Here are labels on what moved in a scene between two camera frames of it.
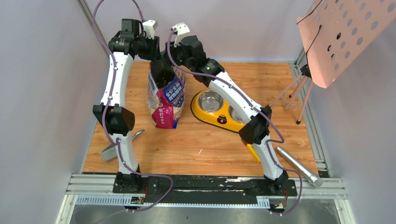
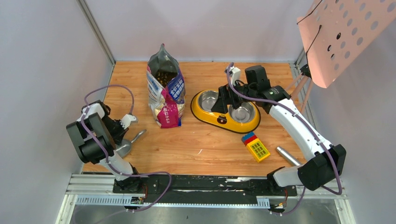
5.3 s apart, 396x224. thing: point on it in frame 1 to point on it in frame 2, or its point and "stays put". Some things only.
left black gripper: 153,52 to 118,130
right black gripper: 173,51 to 221,105
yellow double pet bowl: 211,108 stays put
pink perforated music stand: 334,33 stays put
